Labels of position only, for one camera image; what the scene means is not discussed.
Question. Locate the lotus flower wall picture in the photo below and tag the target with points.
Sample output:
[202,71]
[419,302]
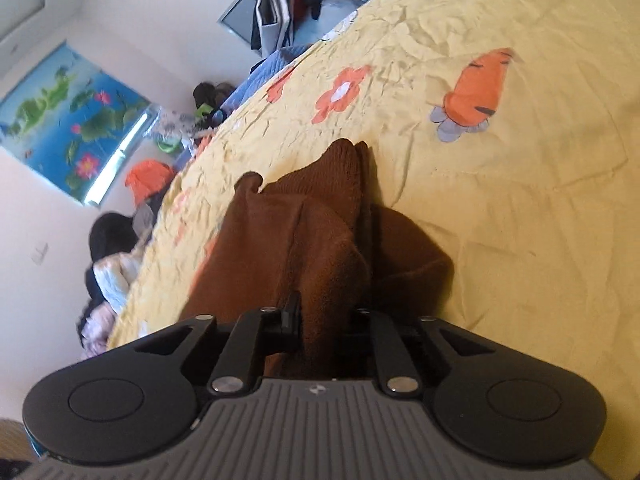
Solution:
[74,124]

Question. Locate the blue quilted blanket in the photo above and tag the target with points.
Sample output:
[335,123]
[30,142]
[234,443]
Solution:
[265,70]

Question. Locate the yellow cartoon print bedspread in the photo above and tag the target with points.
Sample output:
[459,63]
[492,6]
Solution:
[507,129]

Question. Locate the brown knit sweater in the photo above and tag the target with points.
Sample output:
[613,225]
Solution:
[316,231]

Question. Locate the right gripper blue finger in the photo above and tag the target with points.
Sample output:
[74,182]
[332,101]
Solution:
[290,315]

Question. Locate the clutter beside bed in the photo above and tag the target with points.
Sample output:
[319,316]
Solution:
[117,242]

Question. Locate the grey framed panel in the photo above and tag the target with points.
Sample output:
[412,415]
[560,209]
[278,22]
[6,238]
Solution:
[238,19]

